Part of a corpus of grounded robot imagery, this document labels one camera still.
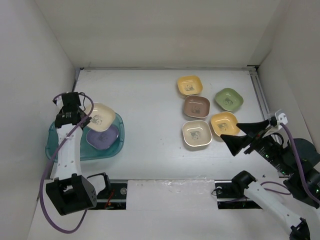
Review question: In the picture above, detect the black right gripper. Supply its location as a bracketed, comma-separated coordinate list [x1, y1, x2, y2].
[219, 117, 293, 174]

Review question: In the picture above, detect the cream panda plate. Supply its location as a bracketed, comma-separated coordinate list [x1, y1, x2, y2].
[181, 120, 213, 151]
[87, 102, 116, 132]

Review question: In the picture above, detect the purple panda plate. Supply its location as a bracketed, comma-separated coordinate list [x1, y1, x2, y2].
[86, 124, 119, 150]

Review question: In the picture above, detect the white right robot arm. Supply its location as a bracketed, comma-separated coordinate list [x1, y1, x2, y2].
[212, 114, 320, 240]

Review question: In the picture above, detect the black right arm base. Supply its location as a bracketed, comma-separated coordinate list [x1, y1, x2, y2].
[211, 170, 261, 210]

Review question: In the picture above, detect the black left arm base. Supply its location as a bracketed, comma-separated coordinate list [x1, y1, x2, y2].
[93, 173, 128, 210]

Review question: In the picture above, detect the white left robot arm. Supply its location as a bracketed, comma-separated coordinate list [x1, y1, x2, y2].
[45, 92, 112, 216]

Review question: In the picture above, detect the teal transparent plastic bin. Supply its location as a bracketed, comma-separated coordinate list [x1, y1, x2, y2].
[45, 113, 125, 161]

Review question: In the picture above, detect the yellow panda plate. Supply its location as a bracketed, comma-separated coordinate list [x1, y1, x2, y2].
[177, 75, 203, 96]
[210, 111, 241, 137]

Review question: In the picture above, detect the green panda plate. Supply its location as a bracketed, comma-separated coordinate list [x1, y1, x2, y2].
[214, 88, 244, 112]

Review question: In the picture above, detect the brown panda plate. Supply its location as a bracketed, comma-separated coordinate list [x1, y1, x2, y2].
[183, 95, 211, 119]

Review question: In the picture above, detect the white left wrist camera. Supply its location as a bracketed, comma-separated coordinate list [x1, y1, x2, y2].
[52, 94, 63, 109]

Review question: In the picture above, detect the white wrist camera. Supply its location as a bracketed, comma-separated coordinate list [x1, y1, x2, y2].
[52, 94, 63, 109]
[267, 109, 288, 132]

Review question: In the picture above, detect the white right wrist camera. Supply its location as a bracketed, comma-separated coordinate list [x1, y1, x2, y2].
[267, 109, 288, 132]

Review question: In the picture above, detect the aluminium rail frame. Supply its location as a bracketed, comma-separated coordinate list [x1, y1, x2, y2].
[72, 65, 269, 119]

